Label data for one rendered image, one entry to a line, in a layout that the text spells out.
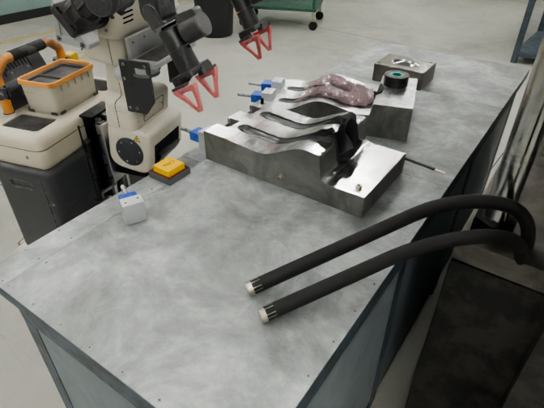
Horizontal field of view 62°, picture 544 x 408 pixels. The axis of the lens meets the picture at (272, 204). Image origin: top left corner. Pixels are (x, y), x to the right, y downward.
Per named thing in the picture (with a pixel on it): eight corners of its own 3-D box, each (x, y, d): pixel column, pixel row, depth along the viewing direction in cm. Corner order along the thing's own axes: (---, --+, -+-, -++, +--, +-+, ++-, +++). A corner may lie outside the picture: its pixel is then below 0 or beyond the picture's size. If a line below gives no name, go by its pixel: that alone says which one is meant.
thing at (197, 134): (176, 138, 144) (174, 123, 140) (187, 133, 147) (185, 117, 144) (208, 150, 138) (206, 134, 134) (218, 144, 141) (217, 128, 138)
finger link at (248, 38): (274, 50, 150) (261, 23, 147) (266, 57, 145) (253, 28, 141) (257, 57, 154) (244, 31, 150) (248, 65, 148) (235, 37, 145)
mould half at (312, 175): (206, 158, 134) (201, 116, 126) (258, 125, 151) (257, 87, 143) (361, 218, 111) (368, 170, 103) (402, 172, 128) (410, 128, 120)
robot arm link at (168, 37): (163, 26, 114) (151, 32, 110) (184, 15, 111) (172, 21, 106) (178, 53, 117) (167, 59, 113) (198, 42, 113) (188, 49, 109)
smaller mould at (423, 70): (371, 80, 185) (374, 62, 181) (386, 70, 195) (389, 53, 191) (419, 91, 176) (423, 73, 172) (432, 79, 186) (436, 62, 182)
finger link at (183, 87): (219, 99, 117) (201, 65, 114) (207, 111, 112) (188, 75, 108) (199, 108, 121) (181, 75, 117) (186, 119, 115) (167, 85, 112)
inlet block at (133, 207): (114, 197, 118) (110, 180, 114) (133, 192, 119) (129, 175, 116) (126, 225, 108) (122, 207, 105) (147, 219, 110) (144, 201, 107)
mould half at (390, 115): (255, 120, 155) (254, 89, 148) (278, 91, 175) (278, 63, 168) (406, 142, 142) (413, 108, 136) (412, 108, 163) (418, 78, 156)
